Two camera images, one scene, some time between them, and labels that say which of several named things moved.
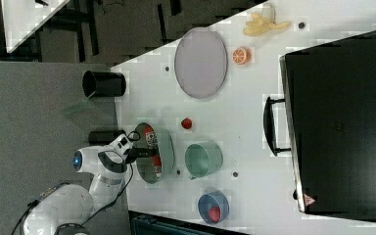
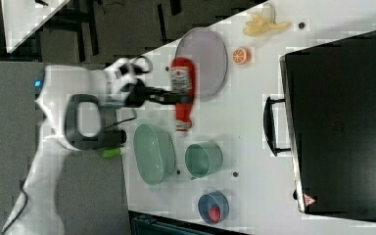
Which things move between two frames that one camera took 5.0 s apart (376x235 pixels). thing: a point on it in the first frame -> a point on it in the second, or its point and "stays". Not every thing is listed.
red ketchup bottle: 152,142 -> 183,86
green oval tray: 145,165 stays
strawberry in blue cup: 214,213 stays
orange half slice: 242,56 stays
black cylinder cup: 104,137 stays
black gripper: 132,154 -> 137,92
